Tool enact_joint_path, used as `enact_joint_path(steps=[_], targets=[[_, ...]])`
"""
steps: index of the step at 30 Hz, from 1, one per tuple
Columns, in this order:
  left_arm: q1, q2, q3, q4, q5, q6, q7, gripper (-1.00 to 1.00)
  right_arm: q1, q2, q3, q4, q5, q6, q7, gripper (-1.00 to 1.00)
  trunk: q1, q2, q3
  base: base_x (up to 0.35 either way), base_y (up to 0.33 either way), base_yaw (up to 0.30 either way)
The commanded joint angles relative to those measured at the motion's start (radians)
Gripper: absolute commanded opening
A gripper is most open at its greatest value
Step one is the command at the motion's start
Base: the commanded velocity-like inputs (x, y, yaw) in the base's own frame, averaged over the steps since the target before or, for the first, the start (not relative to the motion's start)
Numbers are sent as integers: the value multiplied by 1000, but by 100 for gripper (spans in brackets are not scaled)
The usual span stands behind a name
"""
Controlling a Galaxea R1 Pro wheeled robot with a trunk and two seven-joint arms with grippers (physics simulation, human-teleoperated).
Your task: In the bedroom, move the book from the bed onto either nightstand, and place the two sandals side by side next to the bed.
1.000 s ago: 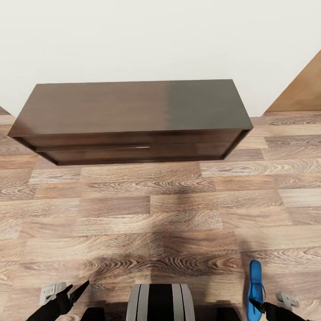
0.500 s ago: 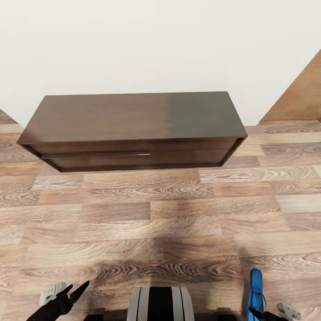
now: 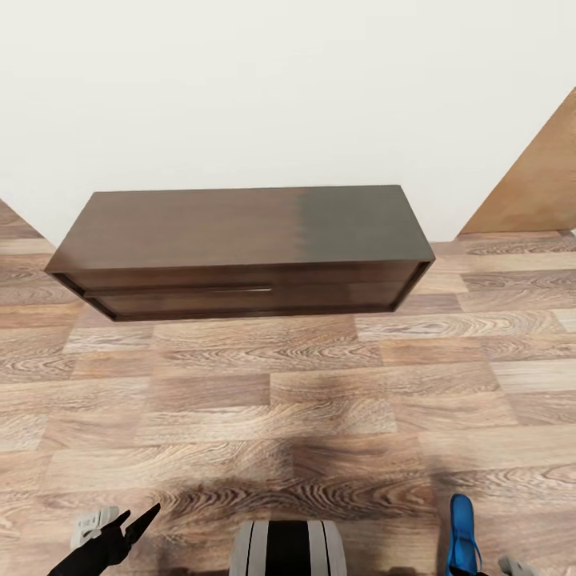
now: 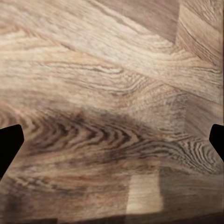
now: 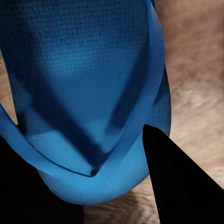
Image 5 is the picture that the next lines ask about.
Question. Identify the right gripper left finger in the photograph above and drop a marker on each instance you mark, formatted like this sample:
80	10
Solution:
7	155

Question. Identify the sandal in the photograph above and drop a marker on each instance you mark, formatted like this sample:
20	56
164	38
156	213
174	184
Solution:
85	77

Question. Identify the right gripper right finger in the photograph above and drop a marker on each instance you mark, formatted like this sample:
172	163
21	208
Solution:
183	192

